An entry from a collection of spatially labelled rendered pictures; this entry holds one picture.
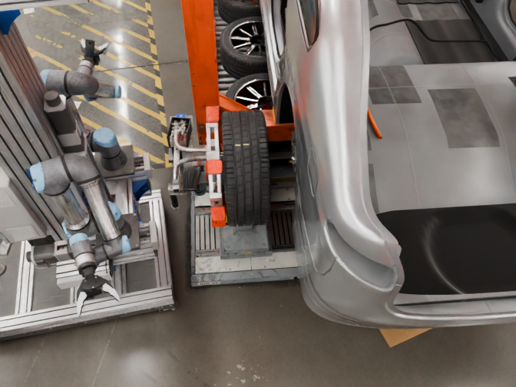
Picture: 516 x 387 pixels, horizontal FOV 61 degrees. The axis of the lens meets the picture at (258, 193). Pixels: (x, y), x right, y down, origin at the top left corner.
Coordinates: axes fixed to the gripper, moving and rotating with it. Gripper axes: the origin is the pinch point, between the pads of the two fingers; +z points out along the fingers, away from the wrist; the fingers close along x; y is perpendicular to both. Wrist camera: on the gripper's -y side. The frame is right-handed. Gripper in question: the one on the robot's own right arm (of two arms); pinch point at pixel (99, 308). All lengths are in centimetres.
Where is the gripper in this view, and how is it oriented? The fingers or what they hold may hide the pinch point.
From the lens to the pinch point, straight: 180.4
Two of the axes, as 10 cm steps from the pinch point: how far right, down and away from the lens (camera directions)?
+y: -1.5, 6.1, 7.8
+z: 4.5, 7.4, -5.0
